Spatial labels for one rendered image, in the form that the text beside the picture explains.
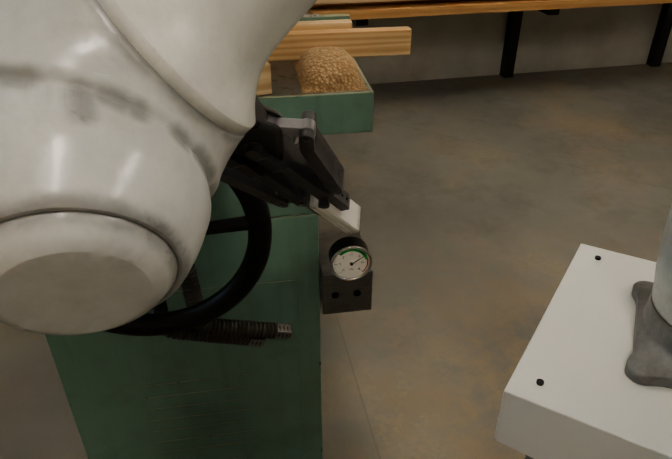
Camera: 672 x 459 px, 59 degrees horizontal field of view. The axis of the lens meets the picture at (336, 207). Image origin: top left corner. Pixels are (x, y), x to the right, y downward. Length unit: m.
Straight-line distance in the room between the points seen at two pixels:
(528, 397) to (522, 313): 1.18
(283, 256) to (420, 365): 0.80
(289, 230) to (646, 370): 0.50
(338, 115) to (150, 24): 0.62
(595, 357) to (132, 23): 0.65
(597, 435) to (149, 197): 0.57
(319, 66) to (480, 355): 1.08
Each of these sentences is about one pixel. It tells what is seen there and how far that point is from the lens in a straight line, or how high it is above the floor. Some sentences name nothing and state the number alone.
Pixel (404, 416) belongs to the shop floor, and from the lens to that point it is 1.54.
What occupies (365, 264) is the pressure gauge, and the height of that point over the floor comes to 0.66.
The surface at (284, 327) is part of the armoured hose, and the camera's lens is 0.90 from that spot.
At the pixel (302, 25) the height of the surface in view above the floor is 0.95.
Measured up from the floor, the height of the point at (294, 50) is 0.92.
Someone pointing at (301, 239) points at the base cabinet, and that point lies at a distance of 0.92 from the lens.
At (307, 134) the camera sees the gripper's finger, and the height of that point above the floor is 1.00.
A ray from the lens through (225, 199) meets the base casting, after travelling 0.87.
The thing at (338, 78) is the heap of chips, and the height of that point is 0.92.
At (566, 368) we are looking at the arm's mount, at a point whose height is 0.68.
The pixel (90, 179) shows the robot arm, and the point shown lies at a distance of 0.20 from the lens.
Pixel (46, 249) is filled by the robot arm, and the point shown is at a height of 1.08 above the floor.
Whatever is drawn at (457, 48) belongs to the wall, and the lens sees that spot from 3.63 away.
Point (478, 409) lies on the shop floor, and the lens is 1.58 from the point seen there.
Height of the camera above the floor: 1.19
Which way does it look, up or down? 32 degrees down
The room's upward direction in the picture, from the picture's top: straight up
